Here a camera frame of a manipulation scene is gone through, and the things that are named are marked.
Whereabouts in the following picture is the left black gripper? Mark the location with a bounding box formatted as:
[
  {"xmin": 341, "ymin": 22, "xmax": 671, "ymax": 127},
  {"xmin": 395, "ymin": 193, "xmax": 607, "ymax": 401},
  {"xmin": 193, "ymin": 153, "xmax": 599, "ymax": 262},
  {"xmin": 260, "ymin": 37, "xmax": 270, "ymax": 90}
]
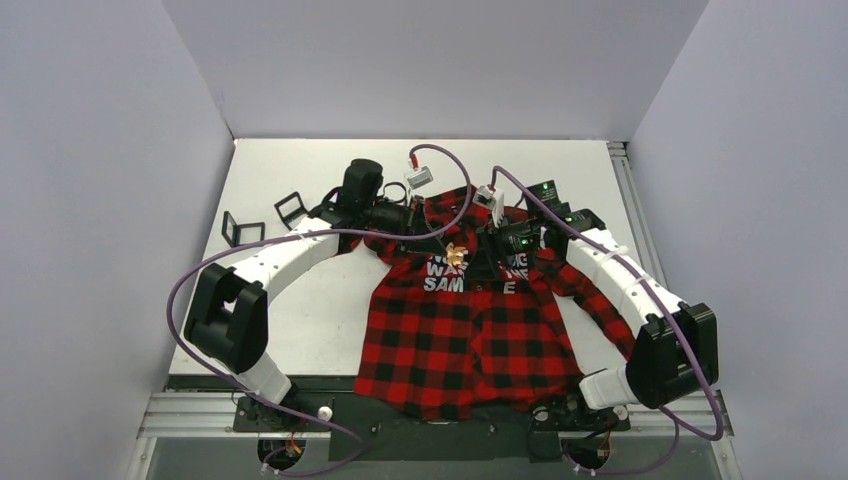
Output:
[{"xmin": 362, "ymin": 196, "xmax": 448, "ymax": 258}]

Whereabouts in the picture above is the orange gold brooch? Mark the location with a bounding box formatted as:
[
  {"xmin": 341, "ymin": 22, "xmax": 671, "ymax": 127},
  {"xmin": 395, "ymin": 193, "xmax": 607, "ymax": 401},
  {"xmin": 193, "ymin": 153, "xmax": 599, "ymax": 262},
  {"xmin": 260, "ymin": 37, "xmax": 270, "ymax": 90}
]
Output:
[{"xmin": 445, "ymin": 242, "xmax": 468, "ymax": 268}]

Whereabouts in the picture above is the red black plaid shirt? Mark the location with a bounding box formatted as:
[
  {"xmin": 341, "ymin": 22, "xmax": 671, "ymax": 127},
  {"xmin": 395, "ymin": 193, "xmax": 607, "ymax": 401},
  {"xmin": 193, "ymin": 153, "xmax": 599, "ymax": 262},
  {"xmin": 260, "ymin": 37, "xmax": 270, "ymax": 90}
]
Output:
[{"xmin": 352, "ymin": 186, "xmax": 639, "ymax": 422}]

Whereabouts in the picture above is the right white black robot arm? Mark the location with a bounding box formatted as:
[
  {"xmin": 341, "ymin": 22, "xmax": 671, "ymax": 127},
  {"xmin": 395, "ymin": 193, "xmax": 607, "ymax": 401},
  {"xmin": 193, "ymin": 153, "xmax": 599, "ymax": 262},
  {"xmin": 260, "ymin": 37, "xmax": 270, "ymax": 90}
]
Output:
[{"xmin": 472, "ymin": 181, "xmax": 719, "ymax": 427}]

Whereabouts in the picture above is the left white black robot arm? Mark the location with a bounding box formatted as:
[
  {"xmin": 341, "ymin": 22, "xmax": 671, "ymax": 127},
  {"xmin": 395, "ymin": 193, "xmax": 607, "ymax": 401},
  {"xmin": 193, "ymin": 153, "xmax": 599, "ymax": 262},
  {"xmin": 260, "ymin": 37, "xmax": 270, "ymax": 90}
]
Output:
[{"xmin": 176, "ymin": 159, "xmax": 445, "ymax": 430}]

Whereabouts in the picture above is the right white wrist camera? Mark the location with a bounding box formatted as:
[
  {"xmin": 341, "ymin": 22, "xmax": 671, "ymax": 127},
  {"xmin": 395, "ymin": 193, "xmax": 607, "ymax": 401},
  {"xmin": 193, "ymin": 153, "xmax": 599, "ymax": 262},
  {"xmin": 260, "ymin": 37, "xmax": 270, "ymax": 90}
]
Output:
[{"xmin": 472, "ymin": 184, "xmax": 504, "ymax": 228}]

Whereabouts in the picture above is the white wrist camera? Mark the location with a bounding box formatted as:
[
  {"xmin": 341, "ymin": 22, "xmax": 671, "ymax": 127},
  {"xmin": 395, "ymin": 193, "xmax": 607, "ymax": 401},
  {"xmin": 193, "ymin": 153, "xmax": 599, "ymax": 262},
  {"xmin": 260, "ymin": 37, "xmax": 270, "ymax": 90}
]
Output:
[
  {"xmin": 405, "ymin": 166, "xmax": 434, "ymax": 190},
  {"xmin": 472, "ymin": 184, "xmax": 504, "ymax": 228}
]

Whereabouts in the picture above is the black frame stand right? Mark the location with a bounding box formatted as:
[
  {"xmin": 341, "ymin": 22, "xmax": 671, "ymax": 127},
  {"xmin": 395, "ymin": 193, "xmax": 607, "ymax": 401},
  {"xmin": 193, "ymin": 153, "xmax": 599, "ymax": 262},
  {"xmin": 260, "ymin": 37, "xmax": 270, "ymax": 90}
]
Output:
[{"xmin": 273, "ymin": 191, "xmax": 308, "ymax": 231}]

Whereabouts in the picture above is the black frame stand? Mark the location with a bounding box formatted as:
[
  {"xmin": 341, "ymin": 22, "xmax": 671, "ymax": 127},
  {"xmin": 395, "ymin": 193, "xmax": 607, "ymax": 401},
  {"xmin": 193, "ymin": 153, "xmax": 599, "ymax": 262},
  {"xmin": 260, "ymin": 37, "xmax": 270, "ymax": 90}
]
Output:
[
  {"xmin": 220, "ymin": 210, "xmax": 266, "ymax": 248},
  {"xmin": 273, "ymin": 191, "xmax": 308, "ymax": 231}
]

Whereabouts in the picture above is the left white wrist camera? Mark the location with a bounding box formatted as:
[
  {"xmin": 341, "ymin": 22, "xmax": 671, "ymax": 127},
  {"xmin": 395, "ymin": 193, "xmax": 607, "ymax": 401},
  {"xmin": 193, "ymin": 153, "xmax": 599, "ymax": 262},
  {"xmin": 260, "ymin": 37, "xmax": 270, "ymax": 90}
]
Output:
[{"xmin": 405, "ymin": 166, "xmax": 434, "ymax": 190}]

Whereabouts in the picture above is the black frame stand left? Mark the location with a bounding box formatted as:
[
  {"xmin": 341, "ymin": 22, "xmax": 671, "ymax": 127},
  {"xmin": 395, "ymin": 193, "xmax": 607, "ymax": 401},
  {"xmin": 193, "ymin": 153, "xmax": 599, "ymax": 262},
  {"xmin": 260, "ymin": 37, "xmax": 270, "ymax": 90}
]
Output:
[{"xmin": 220, "ymin": 210, "xmax": 266, "ymax": 248}]

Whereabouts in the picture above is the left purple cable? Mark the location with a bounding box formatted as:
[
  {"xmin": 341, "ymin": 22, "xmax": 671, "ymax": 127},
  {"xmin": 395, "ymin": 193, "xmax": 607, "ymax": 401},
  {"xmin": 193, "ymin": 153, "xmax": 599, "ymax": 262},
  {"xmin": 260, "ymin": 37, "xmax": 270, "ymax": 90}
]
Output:
[{"xmin": 165, "ymin": 142, "xmax": 474, "ymax": 478}]

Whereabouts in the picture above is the purple cable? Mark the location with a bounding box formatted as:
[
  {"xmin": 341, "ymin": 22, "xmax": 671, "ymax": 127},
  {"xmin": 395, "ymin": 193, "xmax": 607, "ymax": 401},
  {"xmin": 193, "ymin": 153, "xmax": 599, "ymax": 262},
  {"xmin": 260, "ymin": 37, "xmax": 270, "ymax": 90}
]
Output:
[
  {"xmin": 490, "ymin": 165, "xmax": 726, "ymax": 477},
  {"xmin": 165, "ymin": 142, "xmax": 474, "ymax": 478}
]

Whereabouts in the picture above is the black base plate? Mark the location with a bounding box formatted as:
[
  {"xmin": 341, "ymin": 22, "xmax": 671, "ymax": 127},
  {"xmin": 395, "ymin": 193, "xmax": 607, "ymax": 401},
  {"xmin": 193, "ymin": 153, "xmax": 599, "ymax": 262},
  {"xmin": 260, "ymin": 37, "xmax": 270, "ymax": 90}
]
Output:
[{"xmin": 232, "ymin": 376, "xmax": 631, "ymax": 463}]

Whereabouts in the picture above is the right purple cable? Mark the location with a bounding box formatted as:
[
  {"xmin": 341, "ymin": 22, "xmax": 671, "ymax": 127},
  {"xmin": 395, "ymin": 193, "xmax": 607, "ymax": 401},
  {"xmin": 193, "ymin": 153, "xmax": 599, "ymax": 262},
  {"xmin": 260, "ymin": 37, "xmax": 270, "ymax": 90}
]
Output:
[{"xmin": 490, "ymin": 165, "xmax": 726, "ymax": 477}]

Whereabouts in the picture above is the aluminium front rail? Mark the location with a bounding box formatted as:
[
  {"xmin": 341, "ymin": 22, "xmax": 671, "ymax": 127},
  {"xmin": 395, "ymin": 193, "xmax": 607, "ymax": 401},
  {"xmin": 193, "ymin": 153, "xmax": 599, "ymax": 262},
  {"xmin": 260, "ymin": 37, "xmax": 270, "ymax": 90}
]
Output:
[{"xmin": 139, "ymin": 391, "xmax": 733, "ymax": 439}]

